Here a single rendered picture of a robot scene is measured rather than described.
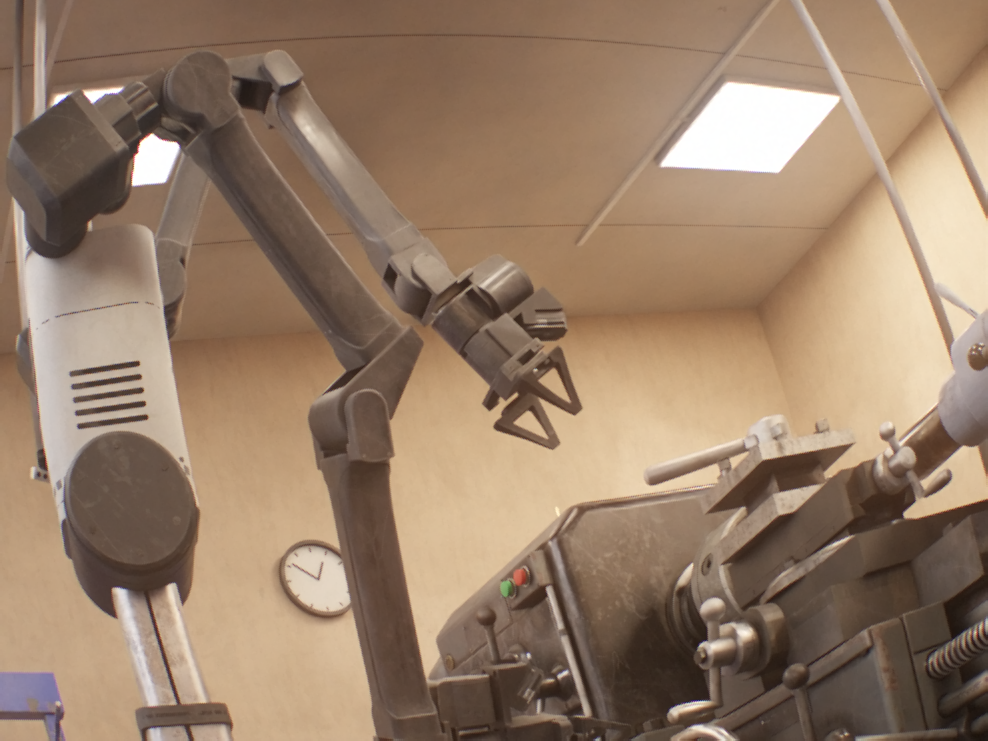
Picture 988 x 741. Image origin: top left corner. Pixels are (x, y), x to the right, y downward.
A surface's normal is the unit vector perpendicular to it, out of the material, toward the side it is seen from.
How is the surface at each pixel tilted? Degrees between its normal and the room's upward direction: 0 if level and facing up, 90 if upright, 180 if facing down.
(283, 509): 90
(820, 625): 90
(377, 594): 109
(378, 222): 84
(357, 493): 117
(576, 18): 180
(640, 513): 90
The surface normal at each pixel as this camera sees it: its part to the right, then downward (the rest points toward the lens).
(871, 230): -0.88, 0.06
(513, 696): 0.46, -0.13
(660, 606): 0.39, -0.48
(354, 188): 0.20, -0.44
